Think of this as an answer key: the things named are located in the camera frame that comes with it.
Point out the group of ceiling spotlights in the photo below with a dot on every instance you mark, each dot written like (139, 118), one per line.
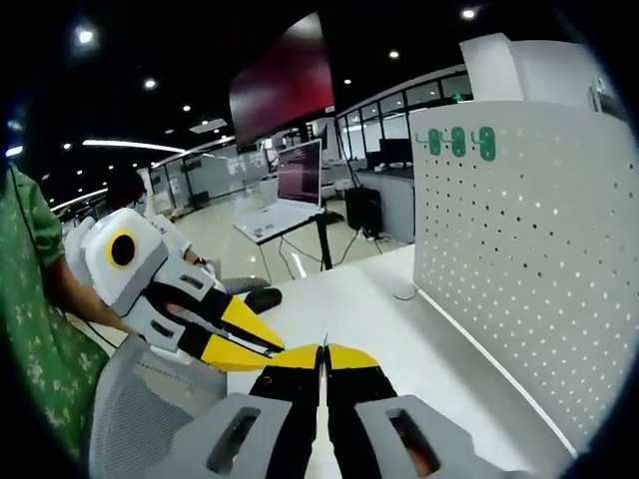
(150, 83)

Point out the ceiling air vent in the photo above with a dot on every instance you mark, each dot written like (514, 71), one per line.
(207, 126)

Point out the grey mesh office chair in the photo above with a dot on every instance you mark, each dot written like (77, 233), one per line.
(140, 414)

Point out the white laptop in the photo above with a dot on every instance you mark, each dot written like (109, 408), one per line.
(299, 169)

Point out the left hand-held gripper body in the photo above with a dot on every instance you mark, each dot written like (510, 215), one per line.
(145, 259)

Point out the black computer monitor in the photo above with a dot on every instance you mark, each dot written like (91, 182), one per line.
(397, 149)

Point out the large red display screen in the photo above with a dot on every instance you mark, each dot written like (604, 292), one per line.
(284, 85)

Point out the black laptop tripod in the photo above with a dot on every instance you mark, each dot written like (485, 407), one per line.
(324, 244)

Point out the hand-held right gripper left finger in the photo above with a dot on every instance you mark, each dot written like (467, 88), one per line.
(294, 429)

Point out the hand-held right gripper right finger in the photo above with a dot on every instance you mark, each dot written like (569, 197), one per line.
(359, 429)

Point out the glass office partition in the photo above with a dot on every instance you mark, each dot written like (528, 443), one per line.
(394, 102)

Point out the grey desk with black top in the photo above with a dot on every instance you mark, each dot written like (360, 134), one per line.
(394, 199)

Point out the straight ceiling strip light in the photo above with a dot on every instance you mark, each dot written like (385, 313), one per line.
(130, 145)

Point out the black computer tower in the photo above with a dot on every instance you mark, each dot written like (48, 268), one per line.
(364, 209)

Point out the white perforated mounting plate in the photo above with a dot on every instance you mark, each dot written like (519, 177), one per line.
(524, 274)

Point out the green exit sign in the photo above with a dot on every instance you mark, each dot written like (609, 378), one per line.
(457, 95)

